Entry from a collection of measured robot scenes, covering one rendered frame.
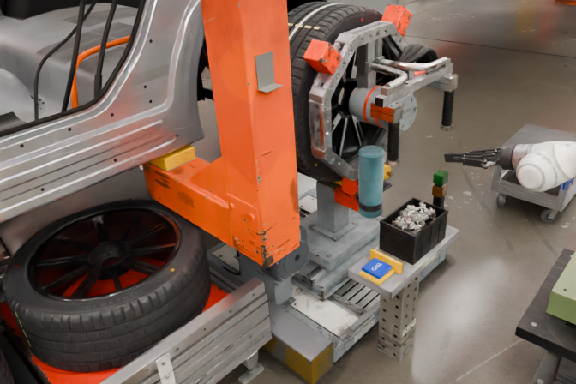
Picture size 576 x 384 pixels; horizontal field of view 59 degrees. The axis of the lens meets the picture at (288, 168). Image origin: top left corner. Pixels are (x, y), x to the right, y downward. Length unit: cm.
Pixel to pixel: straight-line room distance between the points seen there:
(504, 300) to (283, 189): 119
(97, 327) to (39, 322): 17
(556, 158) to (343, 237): 101
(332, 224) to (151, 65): 100
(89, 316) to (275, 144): 73
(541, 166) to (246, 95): 80
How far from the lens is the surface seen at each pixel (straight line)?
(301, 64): 168
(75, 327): 167
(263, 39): 133
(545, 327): 185
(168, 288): 165
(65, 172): 171
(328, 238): 222
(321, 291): 208
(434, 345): 212
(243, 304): 175
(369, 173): 178
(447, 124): 193
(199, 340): 169
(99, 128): 174
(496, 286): 242
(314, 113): 170
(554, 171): 153
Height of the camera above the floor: 154
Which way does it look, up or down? 28 degrees down
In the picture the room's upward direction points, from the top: 4 degrees counter-clockwise
